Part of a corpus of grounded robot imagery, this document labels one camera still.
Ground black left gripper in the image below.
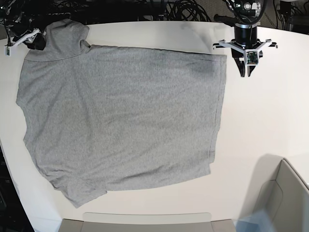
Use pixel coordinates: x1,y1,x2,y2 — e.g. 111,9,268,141
232,27,261,77

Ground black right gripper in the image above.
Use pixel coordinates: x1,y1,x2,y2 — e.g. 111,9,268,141
25,31,46,51

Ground grey T-shirt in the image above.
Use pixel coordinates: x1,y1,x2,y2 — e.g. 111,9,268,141
16,19,226,207

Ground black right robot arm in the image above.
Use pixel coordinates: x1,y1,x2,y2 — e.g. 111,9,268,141
0,9,46,56

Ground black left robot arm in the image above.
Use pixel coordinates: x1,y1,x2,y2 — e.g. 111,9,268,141
213,0,266,77

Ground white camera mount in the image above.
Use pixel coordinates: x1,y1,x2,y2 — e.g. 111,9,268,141
4,29,41,56
213,39,278,66

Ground black cable bundle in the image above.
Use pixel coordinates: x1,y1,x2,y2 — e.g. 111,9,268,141
142,0,213,22

